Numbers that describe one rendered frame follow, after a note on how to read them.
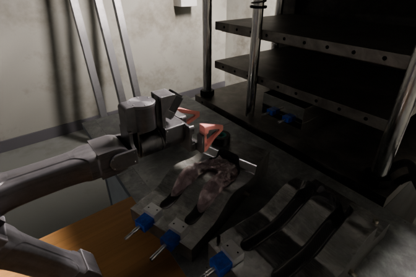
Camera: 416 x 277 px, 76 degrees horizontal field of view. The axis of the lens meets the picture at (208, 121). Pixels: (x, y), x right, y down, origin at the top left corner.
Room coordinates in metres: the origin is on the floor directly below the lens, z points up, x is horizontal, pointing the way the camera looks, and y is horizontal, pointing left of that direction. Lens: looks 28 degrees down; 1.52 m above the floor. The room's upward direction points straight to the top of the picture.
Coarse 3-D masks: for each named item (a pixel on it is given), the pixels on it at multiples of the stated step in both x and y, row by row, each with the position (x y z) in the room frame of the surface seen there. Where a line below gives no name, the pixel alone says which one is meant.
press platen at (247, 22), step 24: (216, 24) 1.77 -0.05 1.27; (240, 24) 1.65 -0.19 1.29; (264, 24) 1.65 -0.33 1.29; (288, 24) 1.65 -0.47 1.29; (312, 24) 1.65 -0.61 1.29; (336, 24) 1.65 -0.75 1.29; (360, 24) 1.65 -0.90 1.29; (384, 24) 1.65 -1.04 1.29; (312, 48) 1.21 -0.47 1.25; (336, 48) 1.12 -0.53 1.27; (360, 48) 1.04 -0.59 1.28; (384, 48) 1.02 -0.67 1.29; (408, 48) 1.02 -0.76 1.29
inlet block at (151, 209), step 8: (144, 208) 0.61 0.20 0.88; (152, 208) 0.61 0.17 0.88; (160, 208) 0.61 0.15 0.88; (144, 216) 0.59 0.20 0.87; (152, 216) 0.59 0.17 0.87; (160, 216) 0.60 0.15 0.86; (136, 224) 0.57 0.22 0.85; (144, 224) 0.56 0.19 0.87; (152, 224) 0.58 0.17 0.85; (144, 232) 0.55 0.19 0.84
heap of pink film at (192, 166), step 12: (192, 168) 0.77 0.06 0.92; (204, 168) 0.78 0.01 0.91; (216, 168) 0.80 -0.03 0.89; (228, 168) 0.80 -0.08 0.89; (180, 180) 0.73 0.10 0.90; (192, 180) 0.72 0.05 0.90; (216, 180) 0.70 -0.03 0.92; (228, 180) 0.72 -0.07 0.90; (180, 192) 0.70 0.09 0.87; (204, 192) 0.66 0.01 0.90; (216, 192) 0.66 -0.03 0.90; (204, 204) 0.64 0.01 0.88
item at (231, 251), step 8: (232, 240) 0.47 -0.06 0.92; (224, 248) 0.45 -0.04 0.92; (232, 248) 0.45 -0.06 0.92; (240, 248) 0.45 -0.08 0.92; (216, 256) 0.43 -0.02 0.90; (224, 256) 0.43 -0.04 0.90; (232, 256) 0.42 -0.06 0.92; (240, 256) 0.43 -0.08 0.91; (216, 264) 0.41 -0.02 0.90; (224, 264) 0.41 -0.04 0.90; (232, 264) 0.42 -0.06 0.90; (208, 272) 0.40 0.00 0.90; (216, 272) 0.40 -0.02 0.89; (224, 272) 0.40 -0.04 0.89
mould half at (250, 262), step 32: (288, 192) 0.64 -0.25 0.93; (256, 224) 0.55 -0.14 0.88; (288, 224) 0.54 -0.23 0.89; (320, 224) 0.52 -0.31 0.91; (352, 224) 0.50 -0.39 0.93; (384, 224) 0.57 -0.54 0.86; (256, 256) 0.44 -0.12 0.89; (288, 256) 0.45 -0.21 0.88; (320, 256) 0.45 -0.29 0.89; (352, 256) 0.43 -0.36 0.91
